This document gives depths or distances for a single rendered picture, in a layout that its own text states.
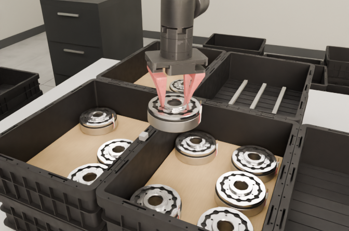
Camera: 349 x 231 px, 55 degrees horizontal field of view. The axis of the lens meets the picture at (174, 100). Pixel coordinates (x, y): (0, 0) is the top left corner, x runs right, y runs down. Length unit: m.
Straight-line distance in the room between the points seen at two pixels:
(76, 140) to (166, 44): 0.45
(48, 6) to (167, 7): 1.91
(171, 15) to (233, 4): 3.44
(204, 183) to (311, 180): 0.24
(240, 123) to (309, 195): 0.23
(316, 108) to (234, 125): 0.61
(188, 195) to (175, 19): 0.38
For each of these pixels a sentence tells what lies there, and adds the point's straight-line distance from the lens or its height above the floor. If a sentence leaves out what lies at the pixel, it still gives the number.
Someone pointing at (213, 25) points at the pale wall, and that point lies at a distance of 4.10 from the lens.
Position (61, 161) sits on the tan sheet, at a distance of 0.87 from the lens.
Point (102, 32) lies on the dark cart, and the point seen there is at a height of 0.71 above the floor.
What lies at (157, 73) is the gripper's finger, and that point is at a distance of 0.59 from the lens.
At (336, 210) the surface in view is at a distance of 0.78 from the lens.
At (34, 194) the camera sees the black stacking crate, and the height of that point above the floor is 0.85.
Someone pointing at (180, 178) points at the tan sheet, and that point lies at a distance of 0.78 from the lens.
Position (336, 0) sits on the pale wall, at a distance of 3.90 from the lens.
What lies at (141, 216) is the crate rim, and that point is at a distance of 0.58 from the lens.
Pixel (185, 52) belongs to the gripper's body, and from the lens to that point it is 0.58.
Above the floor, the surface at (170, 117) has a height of 1.03.
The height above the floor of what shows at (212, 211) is 0.86.
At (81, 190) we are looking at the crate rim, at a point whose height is 0.93.
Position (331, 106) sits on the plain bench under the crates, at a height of 0.70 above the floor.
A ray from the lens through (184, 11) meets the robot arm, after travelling 0.56.
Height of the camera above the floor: 1.34
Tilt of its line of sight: 28 degrees down
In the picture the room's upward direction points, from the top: straight up
